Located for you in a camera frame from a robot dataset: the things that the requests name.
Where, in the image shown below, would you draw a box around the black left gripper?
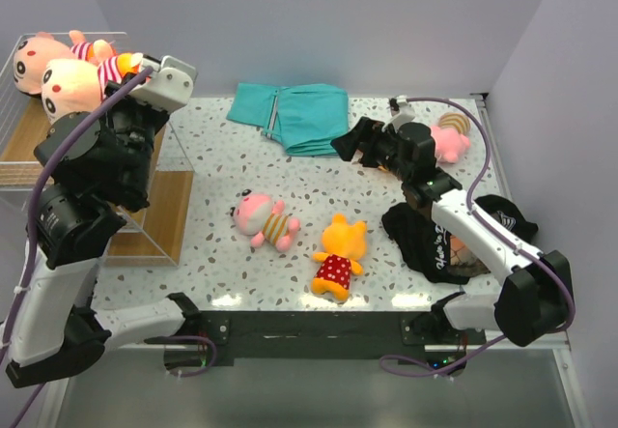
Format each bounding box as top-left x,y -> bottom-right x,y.
97,70 -> 173,203

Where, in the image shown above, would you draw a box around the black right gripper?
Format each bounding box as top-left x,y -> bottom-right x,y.
330,117 -> 411,183

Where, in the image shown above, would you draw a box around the face-up doll orange hat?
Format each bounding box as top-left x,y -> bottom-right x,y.
41,52 -> 143,125

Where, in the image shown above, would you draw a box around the pink pig toy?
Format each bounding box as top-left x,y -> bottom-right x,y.
430,112 -> 470,164

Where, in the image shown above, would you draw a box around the black-haired doll orange pants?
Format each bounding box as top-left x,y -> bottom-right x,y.
13,30 -> 117,96

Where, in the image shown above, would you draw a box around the pink pig striped shirt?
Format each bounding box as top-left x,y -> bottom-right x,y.
230,189 -> 300,253

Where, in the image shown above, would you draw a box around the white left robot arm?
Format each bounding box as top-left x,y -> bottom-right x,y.
1,85 -> 202,388

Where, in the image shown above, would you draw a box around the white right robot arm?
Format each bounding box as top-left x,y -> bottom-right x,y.
331,117 -> 575,347

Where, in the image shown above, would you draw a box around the folded teal cloth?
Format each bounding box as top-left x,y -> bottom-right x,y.
227,83 -> 350,157

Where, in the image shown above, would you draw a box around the orange bear polka dress front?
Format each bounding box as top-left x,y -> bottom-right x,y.
311,214 -> 367,302

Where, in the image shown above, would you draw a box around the black printed garment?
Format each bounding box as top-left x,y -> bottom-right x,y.
381,194 -> 539,285

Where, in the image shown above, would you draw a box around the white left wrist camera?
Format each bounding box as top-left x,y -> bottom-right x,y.
129,53 -> 198,114

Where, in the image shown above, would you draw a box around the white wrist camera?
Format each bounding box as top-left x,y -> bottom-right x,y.
388,95 -> 416,132
129,53 -> 198,114

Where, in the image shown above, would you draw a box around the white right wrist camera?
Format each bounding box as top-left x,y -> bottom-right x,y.
388,95 -> 416,132

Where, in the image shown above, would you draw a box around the white wire wooden shelf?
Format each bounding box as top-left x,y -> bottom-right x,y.
1,33 -> 195,266

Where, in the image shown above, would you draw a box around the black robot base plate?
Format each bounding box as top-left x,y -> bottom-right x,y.
179,310 -> 486,366

